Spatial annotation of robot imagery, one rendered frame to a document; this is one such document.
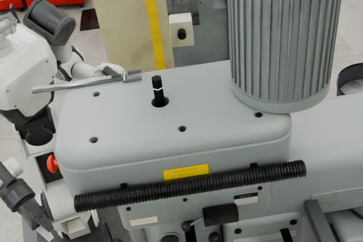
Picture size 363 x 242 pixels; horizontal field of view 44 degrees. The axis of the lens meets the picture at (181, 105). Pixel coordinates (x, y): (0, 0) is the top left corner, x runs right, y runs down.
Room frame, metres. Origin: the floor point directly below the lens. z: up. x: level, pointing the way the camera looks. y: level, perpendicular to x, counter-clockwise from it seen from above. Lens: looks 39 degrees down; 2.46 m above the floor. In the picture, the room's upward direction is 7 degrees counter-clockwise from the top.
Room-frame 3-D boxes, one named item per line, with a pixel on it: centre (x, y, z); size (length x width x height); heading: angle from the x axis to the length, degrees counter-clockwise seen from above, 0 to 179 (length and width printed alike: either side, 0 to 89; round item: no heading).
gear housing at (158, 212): (0.72, 0.00, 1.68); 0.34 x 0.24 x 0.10; 92
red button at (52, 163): (0.71, 0.30, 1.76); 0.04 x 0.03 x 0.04; 2
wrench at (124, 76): (0.82, 0.20, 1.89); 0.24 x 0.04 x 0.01; 93
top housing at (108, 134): (0.72, 0.03, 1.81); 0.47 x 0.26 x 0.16; 92
